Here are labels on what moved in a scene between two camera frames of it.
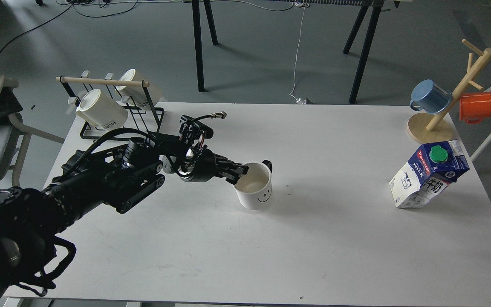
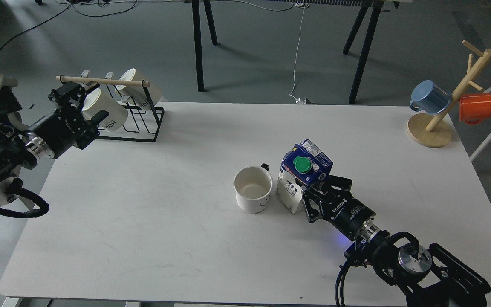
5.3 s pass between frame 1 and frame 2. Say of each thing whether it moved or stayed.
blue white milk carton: moved
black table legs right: stayed
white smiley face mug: stayed
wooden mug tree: stayed
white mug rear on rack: stayed
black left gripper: moved
